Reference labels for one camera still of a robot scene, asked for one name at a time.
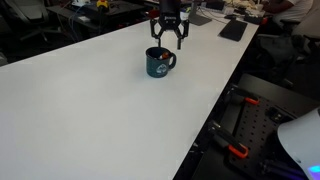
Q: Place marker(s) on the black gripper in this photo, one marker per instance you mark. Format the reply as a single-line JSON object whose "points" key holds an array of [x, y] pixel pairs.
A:
{"points": [[170, 16]]}

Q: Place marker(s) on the white marker with orange cap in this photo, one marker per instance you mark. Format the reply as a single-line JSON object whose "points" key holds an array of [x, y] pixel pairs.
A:
{"points": [[165, 53]]}

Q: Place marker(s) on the dark teal mug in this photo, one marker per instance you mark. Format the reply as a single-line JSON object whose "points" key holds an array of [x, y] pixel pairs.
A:
{"points": [[158, 68]]}

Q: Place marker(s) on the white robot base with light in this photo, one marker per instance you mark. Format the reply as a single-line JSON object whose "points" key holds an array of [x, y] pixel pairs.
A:
{"points": [[300, 140]]}

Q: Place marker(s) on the white cup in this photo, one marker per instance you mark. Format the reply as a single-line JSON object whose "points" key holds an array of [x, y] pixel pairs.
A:
{"points": [[184, 15]]}

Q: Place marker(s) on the grey monitor stand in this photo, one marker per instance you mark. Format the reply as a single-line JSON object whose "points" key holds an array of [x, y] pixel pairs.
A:
{"points": [[200, 18]]}

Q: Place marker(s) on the black side desk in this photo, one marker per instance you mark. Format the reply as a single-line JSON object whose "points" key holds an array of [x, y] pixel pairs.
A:
{"points": [[110, 13]]}

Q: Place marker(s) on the black computer mouse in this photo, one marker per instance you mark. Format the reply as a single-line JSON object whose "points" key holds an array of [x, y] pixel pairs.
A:
{"points": [[230, 16]]}

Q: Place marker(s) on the black keyboard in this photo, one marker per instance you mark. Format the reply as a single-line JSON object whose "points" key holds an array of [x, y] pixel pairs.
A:
{"points": [[233, 30]]}

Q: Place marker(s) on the yellow emergency stop button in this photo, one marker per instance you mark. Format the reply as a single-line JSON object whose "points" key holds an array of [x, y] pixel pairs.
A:
{"points": [[102, 4]]}

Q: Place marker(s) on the person in white shirt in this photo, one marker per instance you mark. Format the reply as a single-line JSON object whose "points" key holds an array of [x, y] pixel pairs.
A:
{"points": [[293, 10]]}

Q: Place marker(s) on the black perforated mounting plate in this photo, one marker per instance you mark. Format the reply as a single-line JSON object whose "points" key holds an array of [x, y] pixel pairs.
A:
{"points": [[256, 126]]}

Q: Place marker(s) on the grey office chair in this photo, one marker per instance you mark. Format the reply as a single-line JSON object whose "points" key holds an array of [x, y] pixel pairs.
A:
{"points": [[28, 13]]}

